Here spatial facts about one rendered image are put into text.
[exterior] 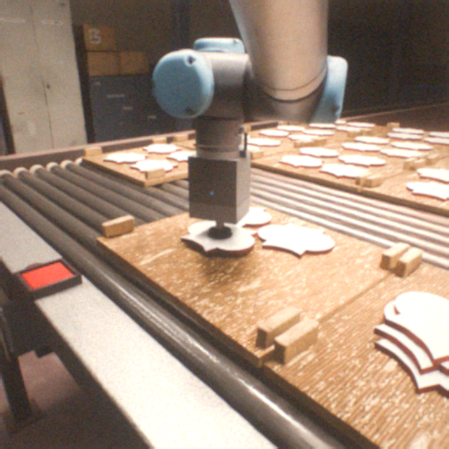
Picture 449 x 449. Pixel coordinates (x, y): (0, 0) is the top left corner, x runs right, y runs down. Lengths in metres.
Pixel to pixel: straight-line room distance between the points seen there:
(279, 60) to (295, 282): 0.32
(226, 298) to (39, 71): 4.53
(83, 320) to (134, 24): 5.49
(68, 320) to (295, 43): 0.42
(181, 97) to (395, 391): 0.38
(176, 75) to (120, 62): 4.88
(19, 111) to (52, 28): 0.96
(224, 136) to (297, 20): 0.30
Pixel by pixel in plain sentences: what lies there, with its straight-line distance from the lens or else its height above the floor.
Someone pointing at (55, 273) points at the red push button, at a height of 0.93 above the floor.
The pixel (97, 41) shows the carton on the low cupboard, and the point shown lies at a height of 1.49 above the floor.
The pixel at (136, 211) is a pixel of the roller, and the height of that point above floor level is 0.91.
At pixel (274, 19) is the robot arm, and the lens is 0.31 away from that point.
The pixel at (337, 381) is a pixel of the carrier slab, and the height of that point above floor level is 0.94.
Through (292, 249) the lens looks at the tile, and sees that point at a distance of 0.64.
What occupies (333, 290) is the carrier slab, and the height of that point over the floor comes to 0.94.
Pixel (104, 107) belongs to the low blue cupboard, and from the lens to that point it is 5.17.
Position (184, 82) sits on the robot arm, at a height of 1.21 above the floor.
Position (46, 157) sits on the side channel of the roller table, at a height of 0.94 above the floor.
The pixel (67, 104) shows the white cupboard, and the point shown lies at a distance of 5.00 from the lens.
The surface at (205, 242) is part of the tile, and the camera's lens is 0.64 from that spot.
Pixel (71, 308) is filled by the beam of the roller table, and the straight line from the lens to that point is 0.58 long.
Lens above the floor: 1.22
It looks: 22 degrees down
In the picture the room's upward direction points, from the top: straight up
